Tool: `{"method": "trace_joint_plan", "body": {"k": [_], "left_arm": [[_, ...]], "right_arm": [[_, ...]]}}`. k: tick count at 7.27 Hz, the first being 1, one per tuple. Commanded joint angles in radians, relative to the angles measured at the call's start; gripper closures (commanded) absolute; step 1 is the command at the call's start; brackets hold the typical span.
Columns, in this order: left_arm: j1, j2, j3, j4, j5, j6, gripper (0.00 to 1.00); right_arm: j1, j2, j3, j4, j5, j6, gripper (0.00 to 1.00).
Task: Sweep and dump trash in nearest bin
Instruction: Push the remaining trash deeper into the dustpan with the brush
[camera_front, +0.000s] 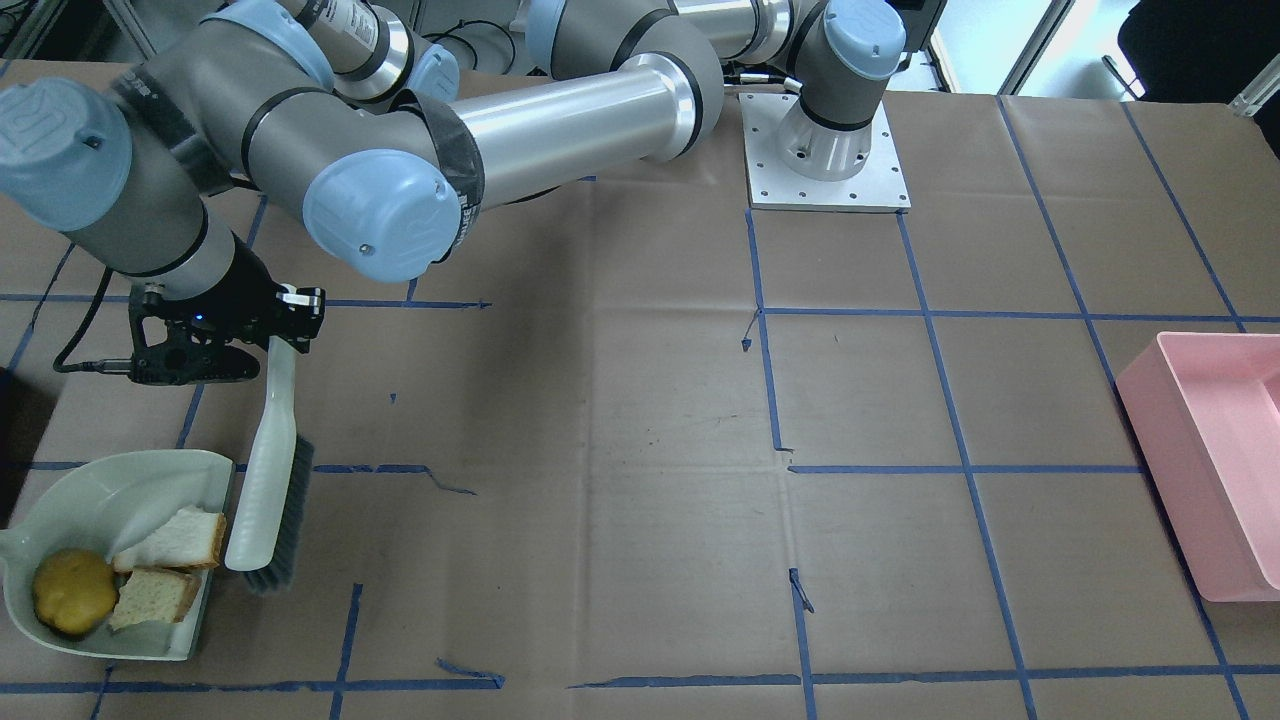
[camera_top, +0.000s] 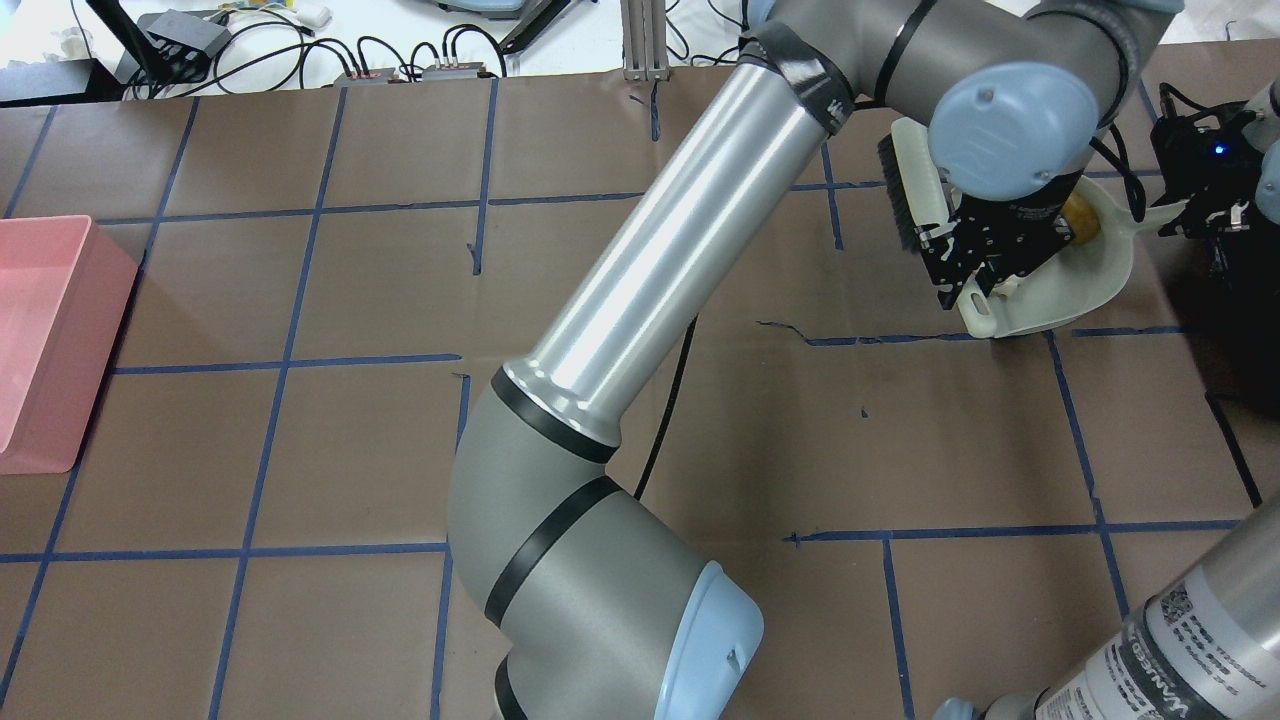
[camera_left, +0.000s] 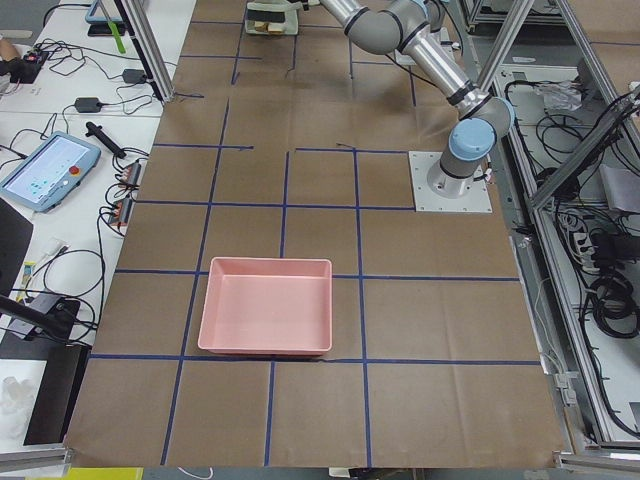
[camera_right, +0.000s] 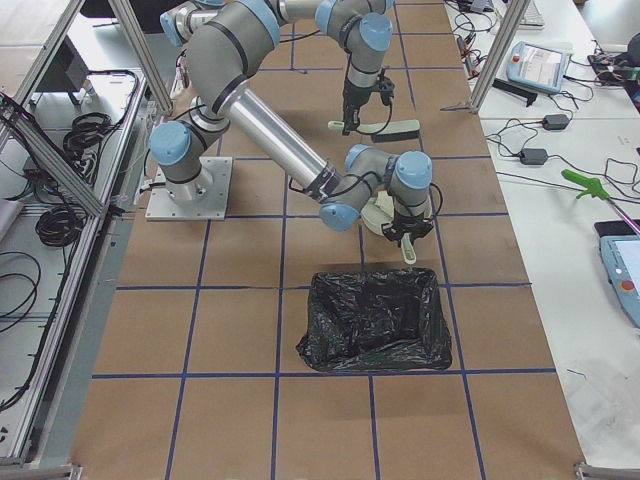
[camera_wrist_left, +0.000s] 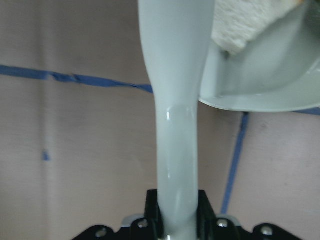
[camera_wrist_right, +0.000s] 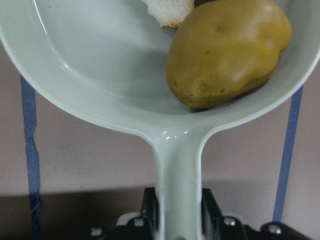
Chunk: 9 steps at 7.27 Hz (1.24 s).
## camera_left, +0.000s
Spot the black handle tool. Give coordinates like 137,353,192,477
85,121,126,158

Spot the aluminium frame post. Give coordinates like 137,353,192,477
114,0,175,105

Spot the blue teach pendant tablet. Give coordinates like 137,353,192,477
1,131,102,212

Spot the pink plastic bin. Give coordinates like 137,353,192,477
197,257,333,356

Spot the black power adapter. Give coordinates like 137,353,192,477
74,97,103,113

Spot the green stick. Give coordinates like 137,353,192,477
99,0,126,55

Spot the pale green plastic dustpan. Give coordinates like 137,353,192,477
244,0,310,36

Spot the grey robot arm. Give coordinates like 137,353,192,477
321,1,515,180

